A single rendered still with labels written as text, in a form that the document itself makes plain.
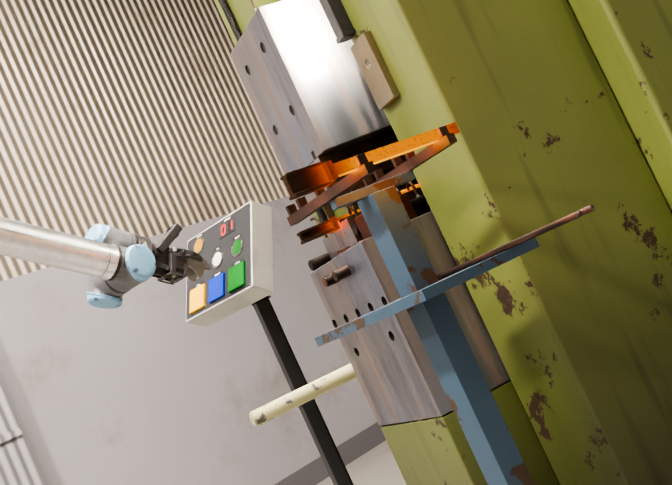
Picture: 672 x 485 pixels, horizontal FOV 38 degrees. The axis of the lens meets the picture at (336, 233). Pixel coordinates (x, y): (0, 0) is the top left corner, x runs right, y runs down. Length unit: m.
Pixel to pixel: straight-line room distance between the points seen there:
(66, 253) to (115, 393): 2.66
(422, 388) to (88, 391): 2.84
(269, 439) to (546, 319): 3.46
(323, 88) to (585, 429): 1.03
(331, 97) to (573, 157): 0.62
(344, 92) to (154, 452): 2.91
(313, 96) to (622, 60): 0.74
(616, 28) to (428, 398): 0.95
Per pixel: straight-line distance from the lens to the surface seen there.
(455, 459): 2.36
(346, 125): 2.49
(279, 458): 5.49
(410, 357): 2.32
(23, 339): 4.87
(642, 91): 2.38
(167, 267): 2.73
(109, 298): 2.57
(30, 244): 2.36
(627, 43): 2.38
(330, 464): 3.04
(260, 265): 2.87
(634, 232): 2.35
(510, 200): 2.19
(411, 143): 1.90
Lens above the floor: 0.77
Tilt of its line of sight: 5 degrees up
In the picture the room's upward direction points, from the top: 25 degrees counter-clockwise
